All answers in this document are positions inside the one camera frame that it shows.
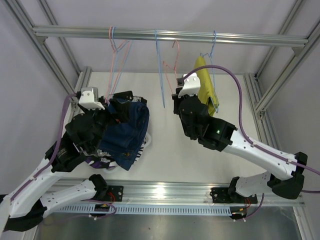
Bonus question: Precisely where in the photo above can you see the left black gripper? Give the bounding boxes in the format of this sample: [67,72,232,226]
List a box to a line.
[81,98,129,152]

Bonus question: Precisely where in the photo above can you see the black white patterned trousers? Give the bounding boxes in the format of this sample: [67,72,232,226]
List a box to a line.
[98,90,148,106]

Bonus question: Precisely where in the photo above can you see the yellow green trousers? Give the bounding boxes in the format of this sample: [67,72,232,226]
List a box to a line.
[196,68,220,117]

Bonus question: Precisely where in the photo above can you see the light blue hanger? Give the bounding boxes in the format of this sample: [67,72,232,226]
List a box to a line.
[154,29,166,108]
[199,30,220,113]
[113,29,132,94]

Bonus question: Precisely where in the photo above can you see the navy blue trousers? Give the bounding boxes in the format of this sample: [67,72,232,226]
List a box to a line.
[98,98,150,171]

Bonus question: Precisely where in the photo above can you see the white plastic basket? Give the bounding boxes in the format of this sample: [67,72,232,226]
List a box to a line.
[102,132,152,174]

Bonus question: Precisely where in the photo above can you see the purple camouflage trousers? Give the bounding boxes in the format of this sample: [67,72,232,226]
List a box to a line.
[85,155,117,169]

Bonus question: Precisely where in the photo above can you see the pink hanger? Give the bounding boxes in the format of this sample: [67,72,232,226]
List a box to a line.
[162,39,181,95]
[105,26,131,104]

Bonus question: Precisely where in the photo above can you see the white black lettered trousers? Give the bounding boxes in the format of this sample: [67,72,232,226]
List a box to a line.
[97,138,150,166]

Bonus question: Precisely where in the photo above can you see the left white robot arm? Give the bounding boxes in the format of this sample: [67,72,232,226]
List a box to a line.
[0,98,131,232]

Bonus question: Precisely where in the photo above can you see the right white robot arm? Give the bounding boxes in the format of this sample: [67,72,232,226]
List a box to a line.
[172,87,308,203]

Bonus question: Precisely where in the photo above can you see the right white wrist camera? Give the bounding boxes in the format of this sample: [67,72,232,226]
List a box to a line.
[177,73,201,98]

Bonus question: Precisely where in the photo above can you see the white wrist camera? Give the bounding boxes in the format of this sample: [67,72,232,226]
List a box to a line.
[78,86,105,113]
[177,73,201,98]

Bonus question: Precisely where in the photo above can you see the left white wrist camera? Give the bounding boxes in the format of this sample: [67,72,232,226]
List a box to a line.
[78,86,105,113]

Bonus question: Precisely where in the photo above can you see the aluminium frame posts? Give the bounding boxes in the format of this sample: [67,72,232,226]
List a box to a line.
[0,0,320,186]

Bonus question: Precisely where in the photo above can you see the aluminium front rail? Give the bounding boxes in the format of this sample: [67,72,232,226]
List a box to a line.
[47,178,306,207]

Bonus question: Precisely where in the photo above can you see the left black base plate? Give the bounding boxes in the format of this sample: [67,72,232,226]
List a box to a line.
[102,185,124,203]

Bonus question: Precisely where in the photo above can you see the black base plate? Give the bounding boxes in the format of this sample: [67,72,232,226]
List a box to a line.
[102,185,124,203]
[210,187,258,204]

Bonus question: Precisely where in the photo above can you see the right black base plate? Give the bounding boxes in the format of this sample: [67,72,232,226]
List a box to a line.
[210,187,258,204]

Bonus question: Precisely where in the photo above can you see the grey slotted cable duct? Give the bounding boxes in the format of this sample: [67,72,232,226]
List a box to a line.
[56,203,232,216]

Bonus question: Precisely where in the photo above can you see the aluminium hanging rail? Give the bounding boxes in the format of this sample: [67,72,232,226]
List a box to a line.
[32,25,309,48]

